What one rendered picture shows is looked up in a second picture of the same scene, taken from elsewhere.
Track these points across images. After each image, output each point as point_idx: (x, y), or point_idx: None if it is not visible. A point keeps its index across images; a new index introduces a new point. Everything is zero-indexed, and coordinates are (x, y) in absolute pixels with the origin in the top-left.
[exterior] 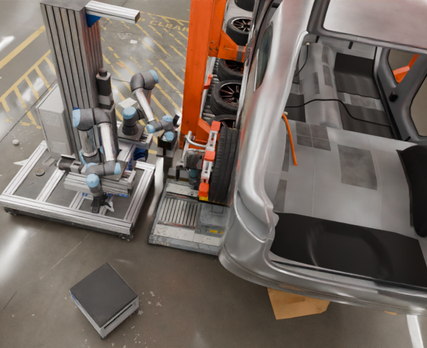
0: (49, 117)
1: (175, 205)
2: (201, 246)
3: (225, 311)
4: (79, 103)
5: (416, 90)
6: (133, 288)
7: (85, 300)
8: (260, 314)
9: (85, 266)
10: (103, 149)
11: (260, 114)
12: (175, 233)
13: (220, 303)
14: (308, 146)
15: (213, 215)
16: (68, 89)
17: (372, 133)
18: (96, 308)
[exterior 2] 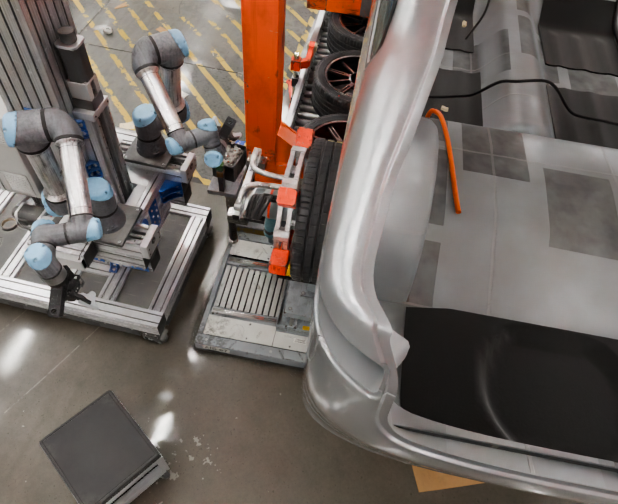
0: None
1: (246, 278)
2: (287, 355)
3: (326, 474)
4: (32, 100)
5: None
6: (163, 431)
7: (64, 465)
8: (389, 481)
9: (83, 390)
10: (66, 191)
11: (375, 114)
12: (241, 331)
13: (317, 460)
14: (485, 174)
15: (309, 299)
16: (5, 71)
17: (611, 144)
18: (83, 479)
